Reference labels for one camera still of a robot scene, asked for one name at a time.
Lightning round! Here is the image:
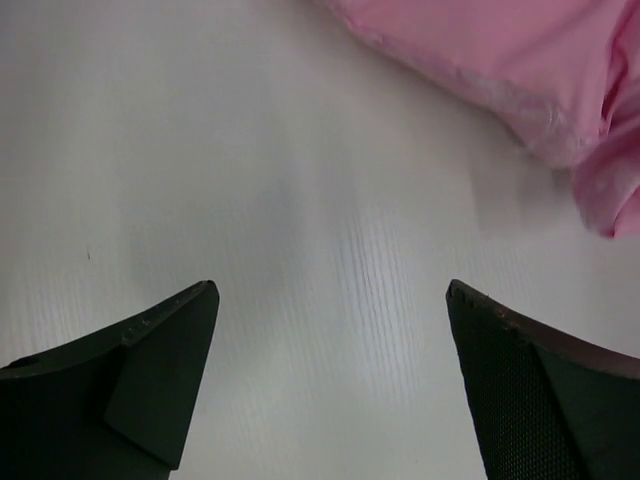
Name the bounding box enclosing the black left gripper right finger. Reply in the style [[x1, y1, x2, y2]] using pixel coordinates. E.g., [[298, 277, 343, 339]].
[[446, 280, 639, 479]]

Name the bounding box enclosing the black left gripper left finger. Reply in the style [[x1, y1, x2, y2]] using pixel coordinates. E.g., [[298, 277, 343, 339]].
[[1, 280, 219, 479]]

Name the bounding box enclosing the pink pillowcase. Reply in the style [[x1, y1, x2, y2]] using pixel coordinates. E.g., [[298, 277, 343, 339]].
[[328, 1, 639, 238]]

